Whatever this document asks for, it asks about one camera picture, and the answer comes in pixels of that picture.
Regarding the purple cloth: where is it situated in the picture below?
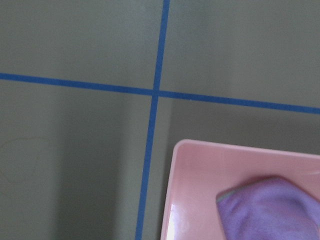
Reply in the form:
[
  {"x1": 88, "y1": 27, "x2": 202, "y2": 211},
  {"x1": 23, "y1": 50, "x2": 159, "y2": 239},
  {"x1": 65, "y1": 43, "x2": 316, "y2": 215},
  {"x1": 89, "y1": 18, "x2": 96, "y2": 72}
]
[{"x1": 216, "y1": 177, "x2": 320, "y2": 240}]

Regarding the pink plastic bin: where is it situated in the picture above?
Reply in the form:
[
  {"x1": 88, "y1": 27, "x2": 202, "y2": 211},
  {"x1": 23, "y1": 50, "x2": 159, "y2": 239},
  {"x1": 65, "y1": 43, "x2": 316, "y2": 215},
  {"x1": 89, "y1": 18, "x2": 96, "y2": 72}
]
[{"x1": 159, "y1": 139, "x2": 320, "y2": 240}]

